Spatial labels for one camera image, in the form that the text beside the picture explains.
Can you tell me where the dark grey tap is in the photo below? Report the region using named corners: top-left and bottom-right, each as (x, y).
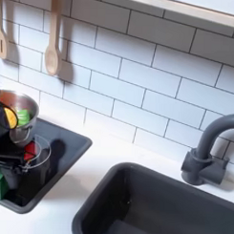
top-left (180, 111), bottom-right (234, 188)

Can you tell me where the black toy stove top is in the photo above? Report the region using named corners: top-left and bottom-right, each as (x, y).
top-left (0, 116), bottom-right (94, 218)

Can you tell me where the dark grey sink basin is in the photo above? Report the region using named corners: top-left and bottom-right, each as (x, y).
top-left (70, 160), bottom-right (234, 234)

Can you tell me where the orange toy carrot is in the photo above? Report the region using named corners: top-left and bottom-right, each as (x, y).
top-left (2, 106), bottom-right (32, 131)

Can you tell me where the steel pot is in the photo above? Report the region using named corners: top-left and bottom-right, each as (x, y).
top-left (0, 89), bottom-right (40, 148)

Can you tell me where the wooden window sill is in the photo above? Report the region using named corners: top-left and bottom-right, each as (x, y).
top-left (110, 0), bottom-right (234, 31)

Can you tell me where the wooden slotted spatula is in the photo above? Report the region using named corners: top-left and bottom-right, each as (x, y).
top-left (0, 0), bottom-right (11, 59)

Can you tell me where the wooden spoon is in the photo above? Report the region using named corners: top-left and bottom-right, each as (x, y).
top-left (43, 0), bottom-right (66, 77)

